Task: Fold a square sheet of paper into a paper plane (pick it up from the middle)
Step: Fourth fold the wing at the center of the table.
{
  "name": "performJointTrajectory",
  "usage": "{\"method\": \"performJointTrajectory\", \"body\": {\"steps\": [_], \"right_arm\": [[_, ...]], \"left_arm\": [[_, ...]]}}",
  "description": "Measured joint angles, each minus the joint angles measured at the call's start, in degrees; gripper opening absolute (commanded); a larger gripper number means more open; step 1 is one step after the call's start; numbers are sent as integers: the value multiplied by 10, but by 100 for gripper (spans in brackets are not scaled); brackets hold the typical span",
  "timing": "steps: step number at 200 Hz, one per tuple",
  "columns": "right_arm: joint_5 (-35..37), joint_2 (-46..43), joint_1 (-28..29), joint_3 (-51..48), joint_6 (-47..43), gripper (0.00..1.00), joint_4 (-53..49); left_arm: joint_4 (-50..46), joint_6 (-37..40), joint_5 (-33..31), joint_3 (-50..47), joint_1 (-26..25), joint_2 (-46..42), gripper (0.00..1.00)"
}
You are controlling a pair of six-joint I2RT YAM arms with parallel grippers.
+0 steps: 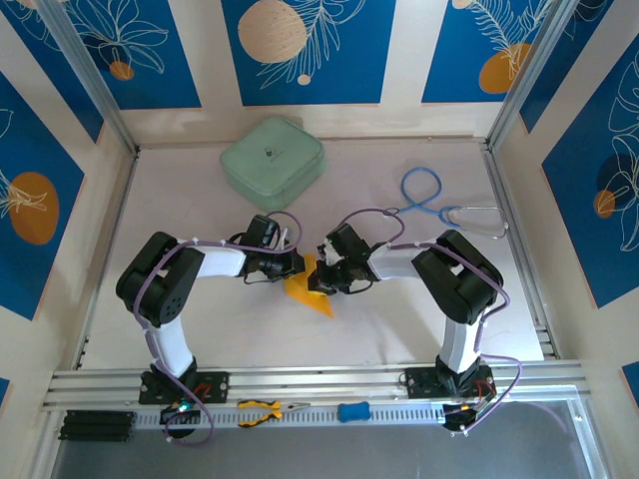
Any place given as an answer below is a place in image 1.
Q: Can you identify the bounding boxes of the blue bone shaped block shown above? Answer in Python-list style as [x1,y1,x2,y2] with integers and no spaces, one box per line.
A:
[336,401,371,423]

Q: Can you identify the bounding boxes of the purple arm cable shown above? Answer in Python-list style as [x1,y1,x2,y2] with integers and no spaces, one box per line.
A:
[133,210,305,448]
[332,207,525,435]

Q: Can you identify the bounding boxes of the yellow handled pliers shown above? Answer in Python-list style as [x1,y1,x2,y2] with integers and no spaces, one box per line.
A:
[237,398,312,428]

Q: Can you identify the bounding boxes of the aluminium side rail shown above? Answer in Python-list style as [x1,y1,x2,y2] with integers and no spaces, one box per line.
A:
[481,142,559,361]
[74,149,141,371]

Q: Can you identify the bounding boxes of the grey slotted cable duct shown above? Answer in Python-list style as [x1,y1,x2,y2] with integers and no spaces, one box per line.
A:
[133,402,450,431]

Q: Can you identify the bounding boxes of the circuit board with orange wires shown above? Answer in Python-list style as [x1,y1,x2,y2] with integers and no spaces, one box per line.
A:
[442,398,495,431]

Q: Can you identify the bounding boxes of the grey metal panel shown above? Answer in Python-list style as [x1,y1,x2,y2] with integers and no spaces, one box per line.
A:
[49,398,613,479]

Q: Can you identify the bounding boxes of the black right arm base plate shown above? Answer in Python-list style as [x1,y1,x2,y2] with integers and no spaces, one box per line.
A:
[404,366,496,400]

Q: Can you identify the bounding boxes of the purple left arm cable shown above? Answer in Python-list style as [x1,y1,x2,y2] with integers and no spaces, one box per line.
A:
[133,210,305,448]

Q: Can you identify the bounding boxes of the black stacked bars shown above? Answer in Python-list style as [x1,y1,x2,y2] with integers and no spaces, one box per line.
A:
[58,409,137,443]

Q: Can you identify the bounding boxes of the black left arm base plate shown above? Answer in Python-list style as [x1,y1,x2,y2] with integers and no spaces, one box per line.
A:
[138,369,232,405]

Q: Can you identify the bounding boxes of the long aluminium base rail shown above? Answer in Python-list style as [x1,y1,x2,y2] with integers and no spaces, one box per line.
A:
[42,359,593,414]

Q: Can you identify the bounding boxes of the blue stethoscope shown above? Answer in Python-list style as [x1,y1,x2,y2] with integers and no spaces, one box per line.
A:
[382,167,510,241]

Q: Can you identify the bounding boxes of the aluminium frame post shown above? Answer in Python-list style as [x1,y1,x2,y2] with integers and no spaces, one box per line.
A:
[484,0,575,151]
[35,0,141,156]

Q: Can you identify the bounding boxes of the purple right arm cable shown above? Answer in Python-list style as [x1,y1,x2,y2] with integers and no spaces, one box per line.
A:
[332,207,525,435]

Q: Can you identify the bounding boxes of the mint green zip case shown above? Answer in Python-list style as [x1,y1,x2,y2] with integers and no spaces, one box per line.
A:
[219,115,328,212]

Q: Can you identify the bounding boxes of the circuit board with green light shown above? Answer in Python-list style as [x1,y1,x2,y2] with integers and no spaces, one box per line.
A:
[159,402,202,426]

